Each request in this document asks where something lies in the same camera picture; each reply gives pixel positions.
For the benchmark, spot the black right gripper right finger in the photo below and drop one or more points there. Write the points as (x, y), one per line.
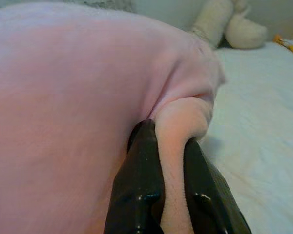
(210, 207)

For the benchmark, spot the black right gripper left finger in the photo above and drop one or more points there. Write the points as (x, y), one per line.
(136, 190)

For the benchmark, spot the cream knotted pillow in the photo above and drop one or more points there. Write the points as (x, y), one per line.
(244, 34)

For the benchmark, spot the white quilted mattress pad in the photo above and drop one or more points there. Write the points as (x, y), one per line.
(258, 122)

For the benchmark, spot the pink fleece cloth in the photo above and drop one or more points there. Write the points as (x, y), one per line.
(75, 97)

